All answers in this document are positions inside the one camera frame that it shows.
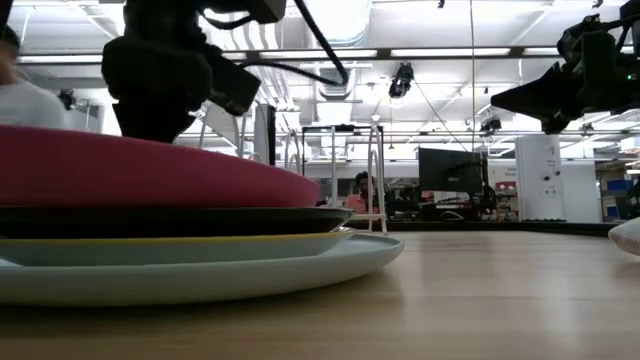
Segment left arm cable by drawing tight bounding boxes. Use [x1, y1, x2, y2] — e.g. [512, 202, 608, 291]
[238, 0, 351, 87]

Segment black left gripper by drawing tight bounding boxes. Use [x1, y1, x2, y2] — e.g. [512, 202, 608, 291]
[101, 34, 215, 145]

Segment white wire dish rack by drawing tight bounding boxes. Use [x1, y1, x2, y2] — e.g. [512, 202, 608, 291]
[199, 102, 389, 236]

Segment black hanging ceiling camera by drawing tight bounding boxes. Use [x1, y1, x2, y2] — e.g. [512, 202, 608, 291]
[388, 61, 416, 100]

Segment white striped towel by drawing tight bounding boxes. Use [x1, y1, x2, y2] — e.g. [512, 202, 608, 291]
[607, 216, 640, 257]

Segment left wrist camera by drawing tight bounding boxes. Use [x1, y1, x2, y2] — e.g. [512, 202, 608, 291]
[208, 46, 263, 118]

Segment white pillar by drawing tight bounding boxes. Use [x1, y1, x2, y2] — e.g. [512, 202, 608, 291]
[514, 134, 567, 223]

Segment pink plate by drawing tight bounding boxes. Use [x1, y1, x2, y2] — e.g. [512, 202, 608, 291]
[0, 123, 322, 209]

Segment blue storage bins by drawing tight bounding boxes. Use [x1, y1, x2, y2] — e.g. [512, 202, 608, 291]
[605, 176, 640, 222]

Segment white tower fan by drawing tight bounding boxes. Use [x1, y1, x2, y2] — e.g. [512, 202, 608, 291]
[252, 102, 278, 167]

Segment black computer monitor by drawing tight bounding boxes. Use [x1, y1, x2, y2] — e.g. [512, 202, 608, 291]
[418, 147, 485, 197]

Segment person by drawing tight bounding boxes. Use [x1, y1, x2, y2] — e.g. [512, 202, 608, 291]
[0, 24, 67, 130]
[343, 170, 382, 216]

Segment light blue plate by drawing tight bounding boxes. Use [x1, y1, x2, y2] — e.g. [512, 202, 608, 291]
[0, 233, 406, 307]

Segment dark brown plate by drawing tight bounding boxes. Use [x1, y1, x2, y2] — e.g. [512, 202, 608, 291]
[0, 205, 356, 241]

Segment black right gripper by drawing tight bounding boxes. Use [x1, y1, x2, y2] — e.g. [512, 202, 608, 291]
[490, 14, 634, 136]

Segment yellow plate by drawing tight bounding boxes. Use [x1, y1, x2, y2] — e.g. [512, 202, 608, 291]
[0, 228, 357, 268]

